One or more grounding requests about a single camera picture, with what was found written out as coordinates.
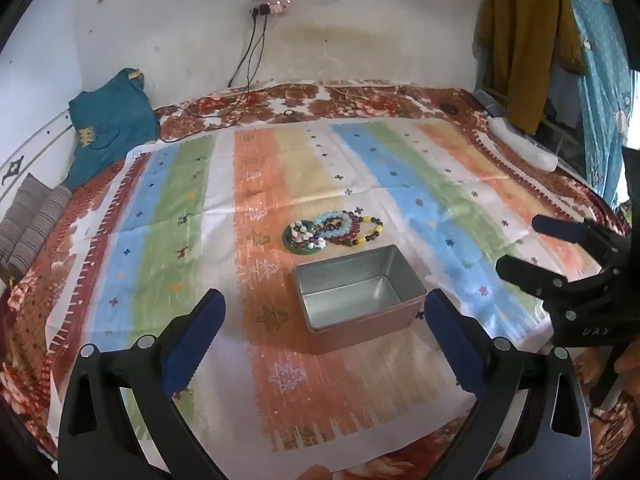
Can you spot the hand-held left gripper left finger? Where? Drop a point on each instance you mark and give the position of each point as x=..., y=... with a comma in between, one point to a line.
x=192, y=345

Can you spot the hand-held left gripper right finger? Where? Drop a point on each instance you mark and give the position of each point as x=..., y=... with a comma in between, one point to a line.
x=452, y=345

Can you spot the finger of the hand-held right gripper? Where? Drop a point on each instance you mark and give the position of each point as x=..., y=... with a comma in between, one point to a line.
x=565, y=227
x=530, y=272

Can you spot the silver metal tin box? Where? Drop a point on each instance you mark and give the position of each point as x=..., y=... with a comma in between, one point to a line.
x=350, y=295

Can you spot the white long bolster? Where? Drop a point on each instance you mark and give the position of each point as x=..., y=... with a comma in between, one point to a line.
x=522, y=145

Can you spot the green jade bangle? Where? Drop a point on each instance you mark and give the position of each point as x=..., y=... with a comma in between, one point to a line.
x=292, y=245

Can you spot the blue patterned curtain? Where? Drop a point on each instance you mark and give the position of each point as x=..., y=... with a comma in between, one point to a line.
x=600, y=85

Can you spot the mustard jacket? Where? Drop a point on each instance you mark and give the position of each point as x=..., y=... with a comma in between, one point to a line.
x=525, y=35

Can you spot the grey striped pillow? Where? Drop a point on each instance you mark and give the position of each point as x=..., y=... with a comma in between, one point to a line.
x=30, y=225

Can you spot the striped colourful cloth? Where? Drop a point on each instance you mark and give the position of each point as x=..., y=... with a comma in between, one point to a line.
x=350, y=170

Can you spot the teal shirt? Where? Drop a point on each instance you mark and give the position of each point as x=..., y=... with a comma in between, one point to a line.
x=112, y=110

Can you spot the white bed headboard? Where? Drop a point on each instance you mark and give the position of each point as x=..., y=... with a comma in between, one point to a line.
x=35, y=150

